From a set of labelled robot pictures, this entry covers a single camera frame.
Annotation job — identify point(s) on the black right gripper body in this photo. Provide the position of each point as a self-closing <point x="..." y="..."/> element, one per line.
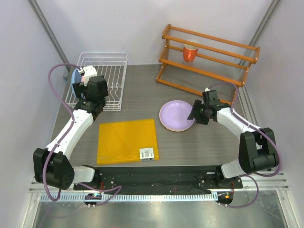
<point x="207" y="119"/>

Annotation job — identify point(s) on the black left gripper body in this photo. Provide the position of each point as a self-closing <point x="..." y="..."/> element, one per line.
<point x="103" y="100"/>

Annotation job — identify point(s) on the blue plate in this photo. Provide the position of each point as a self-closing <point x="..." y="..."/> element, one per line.
<point x="72" y="79"/>

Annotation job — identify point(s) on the orange plate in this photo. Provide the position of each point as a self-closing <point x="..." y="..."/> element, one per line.
<point x="176" y="125"/>

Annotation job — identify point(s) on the purple plate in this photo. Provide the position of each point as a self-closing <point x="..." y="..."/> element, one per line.
<point x="175" y="109"/>

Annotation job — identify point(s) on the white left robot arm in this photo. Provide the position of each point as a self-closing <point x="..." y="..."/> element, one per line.
<point x="52" y="165"/>

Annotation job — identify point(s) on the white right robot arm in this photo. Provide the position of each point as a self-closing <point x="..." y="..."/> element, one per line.
<point x="257" y="146"/>

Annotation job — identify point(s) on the orange wooden shelf rack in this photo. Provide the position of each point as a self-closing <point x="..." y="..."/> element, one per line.
<point x="218" y="60"/>

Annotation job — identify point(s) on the yellow cutting board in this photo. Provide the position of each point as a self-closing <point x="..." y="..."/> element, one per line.
<point x="127" y="141"/>

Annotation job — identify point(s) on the orange mug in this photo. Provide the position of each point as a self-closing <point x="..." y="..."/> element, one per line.
<point x="189" y="52"/>

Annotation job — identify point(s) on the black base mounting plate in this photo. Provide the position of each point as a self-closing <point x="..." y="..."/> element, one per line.
<point x="163" y="180"/>

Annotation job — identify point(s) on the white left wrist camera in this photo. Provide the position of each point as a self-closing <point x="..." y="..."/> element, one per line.
<point x="87" y="72"/>

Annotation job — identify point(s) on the white wire dish rack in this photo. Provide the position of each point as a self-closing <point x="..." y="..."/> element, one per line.
<point x="111" y="65"/>

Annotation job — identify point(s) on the white slotted cable duct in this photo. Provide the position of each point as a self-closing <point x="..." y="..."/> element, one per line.
<point x="97" y="197"/>

